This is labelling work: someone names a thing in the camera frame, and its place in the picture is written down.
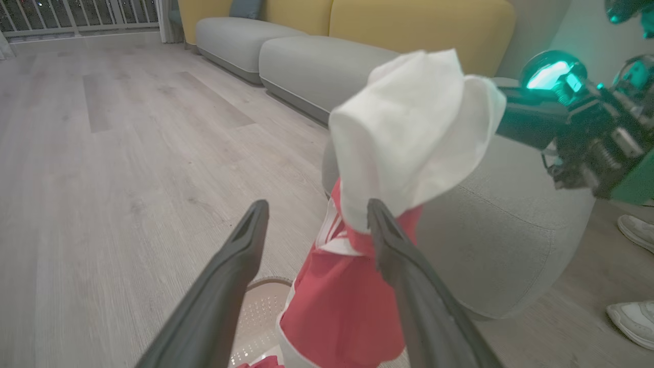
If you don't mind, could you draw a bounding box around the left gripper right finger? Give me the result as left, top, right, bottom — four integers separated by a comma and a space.
367, 198, 505, 368

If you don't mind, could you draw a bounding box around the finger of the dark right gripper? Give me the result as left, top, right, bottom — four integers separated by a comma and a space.
495, 105, 569, 152
498, 86, 568, 106

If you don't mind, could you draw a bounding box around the white sneaker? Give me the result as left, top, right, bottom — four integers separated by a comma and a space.
617, 214, 654, 255
606, 301, 654, 351

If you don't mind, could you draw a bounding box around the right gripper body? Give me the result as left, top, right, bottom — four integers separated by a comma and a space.
519, 50, 654, 206

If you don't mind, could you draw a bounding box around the white perforated laundry basket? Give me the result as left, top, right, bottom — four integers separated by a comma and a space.
227, 276, 409, 368

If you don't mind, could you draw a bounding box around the yellow and grey sofa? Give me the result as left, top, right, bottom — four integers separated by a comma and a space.
177, 0, 517, 126

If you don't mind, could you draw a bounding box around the red and white garment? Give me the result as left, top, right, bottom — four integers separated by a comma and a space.
238, 49, 507, 368

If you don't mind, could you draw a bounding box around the teal throw cushion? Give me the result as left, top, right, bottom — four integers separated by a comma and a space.
229, 0, 264, 20

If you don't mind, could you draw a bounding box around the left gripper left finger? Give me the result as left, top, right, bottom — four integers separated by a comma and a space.
135, 199, 270, 368

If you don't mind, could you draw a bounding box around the window with white railing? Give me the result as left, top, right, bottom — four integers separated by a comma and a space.
0, 0, 160, 39

